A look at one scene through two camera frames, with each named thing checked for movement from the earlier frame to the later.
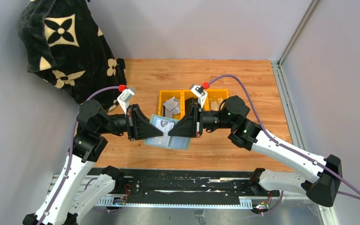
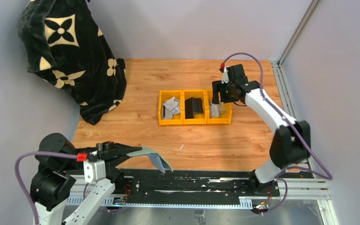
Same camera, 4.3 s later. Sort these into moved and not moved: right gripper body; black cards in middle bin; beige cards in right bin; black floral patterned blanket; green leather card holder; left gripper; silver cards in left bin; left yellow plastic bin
Moved: right gripper body; green leather card holder; left gripper
Not moved: black cards in middle bin; left yellow plastic bin; beige cards in right bin; black floral patterned blanket; silver cards in left bin
